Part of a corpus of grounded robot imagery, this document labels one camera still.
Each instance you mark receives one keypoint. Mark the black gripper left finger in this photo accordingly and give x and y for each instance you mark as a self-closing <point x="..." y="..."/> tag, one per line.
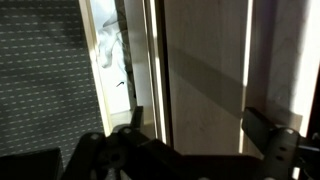
<point x="137" y="116"/>

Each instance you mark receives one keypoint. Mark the wooden drawer with white clothes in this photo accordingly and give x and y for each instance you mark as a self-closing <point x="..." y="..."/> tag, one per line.
<point x="100" y="83"/>

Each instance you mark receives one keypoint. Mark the wooden drawer with grey clothes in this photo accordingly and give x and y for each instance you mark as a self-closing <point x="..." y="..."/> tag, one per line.
<point x="206" y="83"/>

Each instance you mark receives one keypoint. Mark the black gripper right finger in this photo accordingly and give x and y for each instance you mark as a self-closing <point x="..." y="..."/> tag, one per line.
<point x="260" y="128"/>

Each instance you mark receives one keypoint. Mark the white and beige clothes pile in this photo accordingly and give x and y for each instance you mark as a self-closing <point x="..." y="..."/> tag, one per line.
<point x="110" y="50"/>

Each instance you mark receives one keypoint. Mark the wooden drawer with dark clothes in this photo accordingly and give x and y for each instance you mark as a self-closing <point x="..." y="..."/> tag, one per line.
<point x="138" y="50"/>

